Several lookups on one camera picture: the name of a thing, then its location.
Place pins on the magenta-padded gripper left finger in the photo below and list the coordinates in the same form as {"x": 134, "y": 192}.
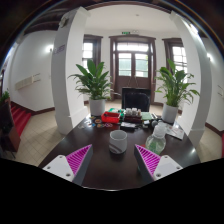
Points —
{"x": 59, "y": 166}

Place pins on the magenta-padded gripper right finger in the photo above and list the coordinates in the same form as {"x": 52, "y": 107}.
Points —
{"x": 165, "y": 166}

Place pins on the clear bottle with green drink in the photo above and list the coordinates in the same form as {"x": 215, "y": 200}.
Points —
{"x": 155, "y": 143}

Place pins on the flat round red coaster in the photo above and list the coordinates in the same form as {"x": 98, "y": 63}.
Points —
{"x": 143, "y": 146}

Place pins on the printed magazine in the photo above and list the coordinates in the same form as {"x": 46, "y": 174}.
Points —
{"x": 175, "y": 131}

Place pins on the potted plant in white pot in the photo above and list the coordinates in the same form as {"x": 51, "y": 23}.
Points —
{"x": 169, "y": 113}
{"x": 97, "y": 106}

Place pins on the white cup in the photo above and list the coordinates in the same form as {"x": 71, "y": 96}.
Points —
{"x": 118, "y": 141}

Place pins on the black box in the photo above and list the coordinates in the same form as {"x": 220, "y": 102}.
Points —
{"x": 128, "y": 126}

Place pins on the dark wooden cabinet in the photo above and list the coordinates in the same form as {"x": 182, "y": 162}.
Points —
{"x": 6, "y": 126}

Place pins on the red plastic box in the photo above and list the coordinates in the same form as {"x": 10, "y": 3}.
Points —
{"x": 110, "y": 117}

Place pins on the black chair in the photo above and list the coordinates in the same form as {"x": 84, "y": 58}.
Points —
{"x": 136, "y": 100}

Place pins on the green box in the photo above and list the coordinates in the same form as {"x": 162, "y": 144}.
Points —
{"x": 114, "y": 110}

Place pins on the brown wooden double door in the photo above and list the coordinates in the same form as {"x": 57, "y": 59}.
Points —
{"x": 133, "y": 80}

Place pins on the brown-framed window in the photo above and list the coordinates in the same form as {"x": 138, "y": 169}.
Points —
{"x": 179, "y": 55}
{"x": 87, "y": 50}

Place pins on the green exit sign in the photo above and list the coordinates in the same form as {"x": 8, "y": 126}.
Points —
{"x": 126, "y": 32}

